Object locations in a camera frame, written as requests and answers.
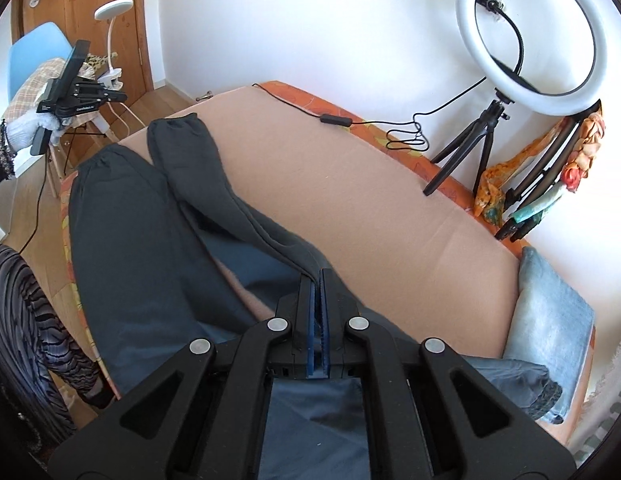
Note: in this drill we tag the beige plaid blanket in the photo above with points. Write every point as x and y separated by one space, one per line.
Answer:
35 85

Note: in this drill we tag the teal folded umbrella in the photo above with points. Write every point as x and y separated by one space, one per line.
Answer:
535 207

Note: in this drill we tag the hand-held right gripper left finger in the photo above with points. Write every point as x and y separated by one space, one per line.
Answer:
310 322

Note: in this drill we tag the metal door stop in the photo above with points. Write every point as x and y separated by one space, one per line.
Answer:
205 95

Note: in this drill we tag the person's left hand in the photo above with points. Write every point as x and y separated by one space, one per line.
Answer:
28 127

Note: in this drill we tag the blue chair with wooden legs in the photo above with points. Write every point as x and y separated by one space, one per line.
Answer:
33 47

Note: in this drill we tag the light blue jeans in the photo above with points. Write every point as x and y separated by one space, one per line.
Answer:
550 310

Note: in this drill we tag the orange floral bed cover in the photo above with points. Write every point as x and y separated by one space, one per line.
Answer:
315 99

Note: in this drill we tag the folded black tripod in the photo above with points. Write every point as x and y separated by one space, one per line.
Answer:
540 180

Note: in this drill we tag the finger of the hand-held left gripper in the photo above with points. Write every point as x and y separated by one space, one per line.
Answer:
108 97
93 86

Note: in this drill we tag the white patterned textile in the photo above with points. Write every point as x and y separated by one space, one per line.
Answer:
605 410

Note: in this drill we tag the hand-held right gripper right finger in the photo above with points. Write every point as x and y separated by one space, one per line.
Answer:
325 322

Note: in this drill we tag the person's striped trouser leg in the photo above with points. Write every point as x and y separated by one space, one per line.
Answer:
30 310

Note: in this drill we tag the person's left forearm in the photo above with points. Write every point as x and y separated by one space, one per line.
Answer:
0 155

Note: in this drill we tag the dark grey pants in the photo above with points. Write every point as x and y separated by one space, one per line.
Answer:
120 240

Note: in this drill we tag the white clip lamp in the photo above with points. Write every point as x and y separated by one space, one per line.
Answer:
114 9

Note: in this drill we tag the leopard print cloth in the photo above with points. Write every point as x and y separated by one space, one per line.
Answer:
98 62

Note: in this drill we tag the peach blanket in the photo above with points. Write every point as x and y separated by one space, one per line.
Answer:
365 185

